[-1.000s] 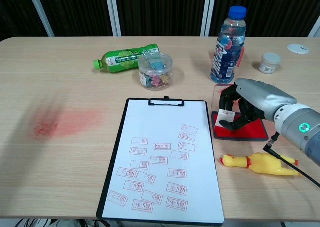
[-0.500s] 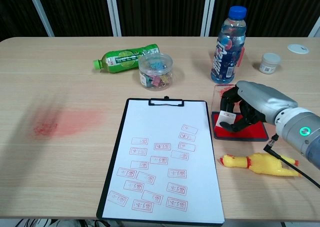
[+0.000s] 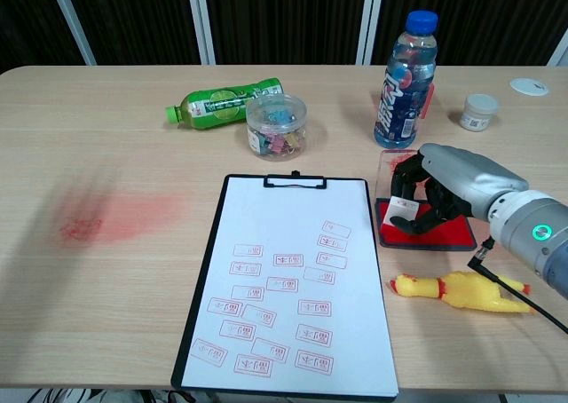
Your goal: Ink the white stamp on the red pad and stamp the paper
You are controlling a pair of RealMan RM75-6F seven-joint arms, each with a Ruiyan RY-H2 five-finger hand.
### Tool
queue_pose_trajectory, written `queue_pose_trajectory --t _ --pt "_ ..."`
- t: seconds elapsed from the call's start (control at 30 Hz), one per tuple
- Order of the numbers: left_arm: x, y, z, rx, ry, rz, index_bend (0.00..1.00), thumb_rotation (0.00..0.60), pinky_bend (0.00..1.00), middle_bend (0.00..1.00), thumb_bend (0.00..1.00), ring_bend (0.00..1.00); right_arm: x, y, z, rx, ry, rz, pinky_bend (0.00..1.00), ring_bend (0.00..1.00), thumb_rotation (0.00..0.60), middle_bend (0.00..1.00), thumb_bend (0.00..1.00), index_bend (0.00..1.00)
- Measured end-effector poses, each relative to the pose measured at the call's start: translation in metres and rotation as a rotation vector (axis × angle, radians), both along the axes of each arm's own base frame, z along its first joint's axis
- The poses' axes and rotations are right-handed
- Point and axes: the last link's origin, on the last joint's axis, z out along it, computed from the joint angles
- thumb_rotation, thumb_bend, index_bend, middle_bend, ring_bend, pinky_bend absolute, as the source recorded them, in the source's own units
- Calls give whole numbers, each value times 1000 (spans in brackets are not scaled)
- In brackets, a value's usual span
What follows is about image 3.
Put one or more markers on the blue sports drink bottle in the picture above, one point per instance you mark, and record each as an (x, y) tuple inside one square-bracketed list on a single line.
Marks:
[(401, 105)]

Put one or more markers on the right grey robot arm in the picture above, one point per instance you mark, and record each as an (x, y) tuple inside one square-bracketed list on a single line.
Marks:
[(532, 230)]

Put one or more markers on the white partition post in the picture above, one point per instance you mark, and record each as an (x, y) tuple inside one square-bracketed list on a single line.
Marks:
[(200, 21), (370, 21), (560, 52), (71, 21)]

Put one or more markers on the white round desk grommet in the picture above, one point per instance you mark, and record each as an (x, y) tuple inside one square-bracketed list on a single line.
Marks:
[(528, 86)]

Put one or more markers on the black clipboard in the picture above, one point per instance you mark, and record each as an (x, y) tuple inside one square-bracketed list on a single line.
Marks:
[(202, 296)]

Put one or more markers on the clear jar of binder clips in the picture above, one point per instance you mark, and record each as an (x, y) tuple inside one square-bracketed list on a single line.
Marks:
[(276, 130)]

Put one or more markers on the green tea plastic bottle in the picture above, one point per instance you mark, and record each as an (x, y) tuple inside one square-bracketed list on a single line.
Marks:
[(213, 105)]

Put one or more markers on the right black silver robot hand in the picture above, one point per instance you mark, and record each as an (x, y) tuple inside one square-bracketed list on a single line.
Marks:
[(461, 172)]

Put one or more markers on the red ink pad clear lid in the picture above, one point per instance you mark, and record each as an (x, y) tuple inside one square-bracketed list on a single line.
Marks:
[(448, 239)]

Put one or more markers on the yellow rubber chicken toy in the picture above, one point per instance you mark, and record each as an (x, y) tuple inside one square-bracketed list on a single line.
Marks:
[(461, 290)]

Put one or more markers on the small stamp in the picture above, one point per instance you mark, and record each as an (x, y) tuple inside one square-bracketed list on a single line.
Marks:
[(401, 208)]

